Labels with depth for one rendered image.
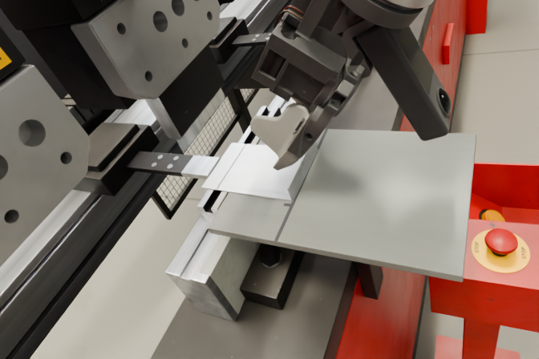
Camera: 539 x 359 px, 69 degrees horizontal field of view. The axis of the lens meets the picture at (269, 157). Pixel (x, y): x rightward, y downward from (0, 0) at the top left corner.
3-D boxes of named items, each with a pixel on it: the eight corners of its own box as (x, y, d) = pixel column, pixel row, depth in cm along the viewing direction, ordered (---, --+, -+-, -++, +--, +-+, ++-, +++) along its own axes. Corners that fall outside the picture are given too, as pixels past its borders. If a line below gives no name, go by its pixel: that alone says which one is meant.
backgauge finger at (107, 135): (196, 211, 50) (180, 184, 47) (66, 189, 62) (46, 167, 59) (237, 147, 57) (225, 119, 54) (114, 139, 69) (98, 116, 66)
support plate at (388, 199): (463, 283, 33) (463, 276, 32) (210, 233, 46) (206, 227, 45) (476, 140, 44) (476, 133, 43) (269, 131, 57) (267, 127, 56)
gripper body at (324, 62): (279, 40, 39) (336, -78, 30) (352, 85, 40) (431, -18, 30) (247, 85, 35) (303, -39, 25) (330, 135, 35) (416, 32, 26)
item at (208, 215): (225, 224, 49) (216, 209, 47) (206, 221, 50) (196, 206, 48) (284, 121, 61) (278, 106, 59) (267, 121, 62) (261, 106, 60)
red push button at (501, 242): (516, 267, 54) (519, 252, 52) (483, 263, 56) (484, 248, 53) (515, 243, 57) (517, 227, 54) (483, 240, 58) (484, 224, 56)
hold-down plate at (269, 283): (283, 311, 48) (276, 299, 46) (245, 300, 51) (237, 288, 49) (347, 146, 67) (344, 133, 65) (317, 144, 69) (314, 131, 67)
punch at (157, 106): (190, 153, 43) (147, 78, 37) (176, 151, 44) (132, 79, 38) (231, 98, 49) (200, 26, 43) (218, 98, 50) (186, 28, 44)
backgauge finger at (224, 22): (293, 60, 71) (285, 34, 68) (182, 66, 84) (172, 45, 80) (314, 27, 79) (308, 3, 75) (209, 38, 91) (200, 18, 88)
